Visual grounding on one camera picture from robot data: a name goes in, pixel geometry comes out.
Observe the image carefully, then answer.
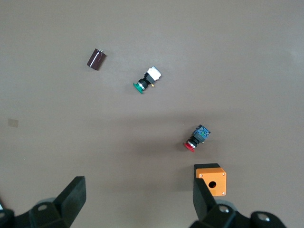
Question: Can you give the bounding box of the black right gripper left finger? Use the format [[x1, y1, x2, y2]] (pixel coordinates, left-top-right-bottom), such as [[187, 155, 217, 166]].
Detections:
[[0, 176, 86, 228]]

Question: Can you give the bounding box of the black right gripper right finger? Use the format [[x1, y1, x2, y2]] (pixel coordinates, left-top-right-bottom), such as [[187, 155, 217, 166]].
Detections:
[[190, 177, 289, 228]]

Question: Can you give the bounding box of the dark red cylindrical capacitor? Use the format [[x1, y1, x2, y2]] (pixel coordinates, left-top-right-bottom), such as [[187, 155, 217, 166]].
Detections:
[[86, 48, 107, 71]]

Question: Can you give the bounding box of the orange button enclosure box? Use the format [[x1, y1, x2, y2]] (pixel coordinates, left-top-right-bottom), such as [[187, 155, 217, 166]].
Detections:
[[193, 163, 228, 197]]

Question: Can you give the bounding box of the red push button switch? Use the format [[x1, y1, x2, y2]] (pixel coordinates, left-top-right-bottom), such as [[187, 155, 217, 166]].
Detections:
[[183, 124, 211, 152]]

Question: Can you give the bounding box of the green push button switch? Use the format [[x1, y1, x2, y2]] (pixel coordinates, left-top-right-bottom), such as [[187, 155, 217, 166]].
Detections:
[[132, 66, 162, 95]]

